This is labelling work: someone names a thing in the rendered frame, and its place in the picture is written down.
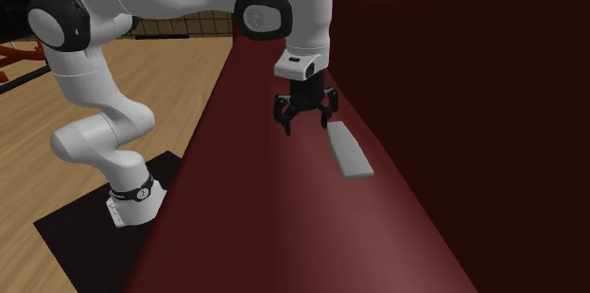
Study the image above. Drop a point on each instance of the dark robot stand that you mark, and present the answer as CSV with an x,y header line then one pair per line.
x,y
83,246

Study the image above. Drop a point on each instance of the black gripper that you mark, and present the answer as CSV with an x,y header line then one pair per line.
x,y
306,94

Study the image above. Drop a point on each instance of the grey flat remote control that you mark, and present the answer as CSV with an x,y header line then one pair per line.
x,y
349,151

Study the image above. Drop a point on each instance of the red wooden frame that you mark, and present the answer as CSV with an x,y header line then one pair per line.
x,y
20,55

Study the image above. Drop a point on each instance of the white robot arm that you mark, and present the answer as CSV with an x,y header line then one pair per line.
x,y
92,75

